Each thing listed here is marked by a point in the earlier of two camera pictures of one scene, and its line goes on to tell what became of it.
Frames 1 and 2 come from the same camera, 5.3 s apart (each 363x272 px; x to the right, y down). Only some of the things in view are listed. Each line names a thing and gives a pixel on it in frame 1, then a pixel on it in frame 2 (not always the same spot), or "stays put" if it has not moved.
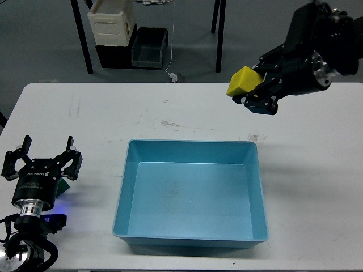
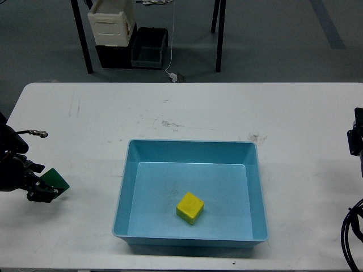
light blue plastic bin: (195, 194) stays put
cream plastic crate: (112, 21) stays put
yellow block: (243, 80) to (190, 208)
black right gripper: (294, 69) to (355, 136)
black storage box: (112, 56) stays put
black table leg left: (79, 24) stays put
